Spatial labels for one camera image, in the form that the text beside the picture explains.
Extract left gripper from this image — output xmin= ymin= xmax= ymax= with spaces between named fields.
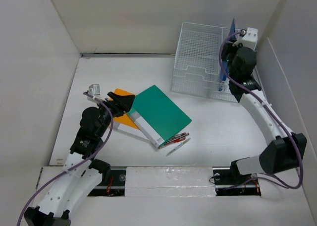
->
xmin=96 ymin=91 xmax=134 ymax=136

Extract orange folder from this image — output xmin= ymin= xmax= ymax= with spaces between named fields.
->
xmin=111 ymin=88 xmax=151 ymax=140

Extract blue folder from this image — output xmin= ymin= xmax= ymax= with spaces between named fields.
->
xmin=218 ymin=18 xmax=237 ymax=91

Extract green folder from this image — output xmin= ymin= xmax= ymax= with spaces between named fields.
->
xmin=127 ymin=85 xmax=192 ymax=148

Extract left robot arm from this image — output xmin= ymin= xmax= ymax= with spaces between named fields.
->
xmin=20 ymin=92 xmax=135 ymax=226

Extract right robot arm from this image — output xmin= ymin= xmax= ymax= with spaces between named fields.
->
xmin=219 ymin=35 xmax=307 ymax=189

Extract red capped pen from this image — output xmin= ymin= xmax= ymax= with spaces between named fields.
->
xmin=158 ymin=136 xmax=186 ymax=149

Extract red gel pen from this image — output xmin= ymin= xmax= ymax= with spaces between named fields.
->
xmin=160 ymin=133 xmax=189 ymax=148

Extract black red pen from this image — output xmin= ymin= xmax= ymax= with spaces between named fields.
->
xmin=164 ymin=133 xmax=189 ymax=144

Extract white green pen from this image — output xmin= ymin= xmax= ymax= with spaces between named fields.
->
xmin=165 ymin=137 xmax=191 ymax=157

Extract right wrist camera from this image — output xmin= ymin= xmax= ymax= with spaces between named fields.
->
xmin=233 ymin=27 xmax=258 ymax=51

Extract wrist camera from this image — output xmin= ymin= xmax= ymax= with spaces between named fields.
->
xmin=233 ymin=27 xmax=258 ymax=51
xmin=87 ymin=84 xmax=101 ymax=97

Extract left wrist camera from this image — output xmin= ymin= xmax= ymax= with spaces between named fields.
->
xmin=87 ymin=84 xmax=101 ymax=97

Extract white wire desk organizer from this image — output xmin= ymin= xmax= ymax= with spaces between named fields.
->
xmin=171 ymin=22 xmax=237 ymax=102

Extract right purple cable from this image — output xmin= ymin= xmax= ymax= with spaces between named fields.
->
xmin=218 ymin=29 xmax=305 ymax=189

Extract metal mounting rail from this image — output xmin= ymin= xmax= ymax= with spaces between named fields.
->
xmin=89 ymin=167 xmax=261 ymax=198

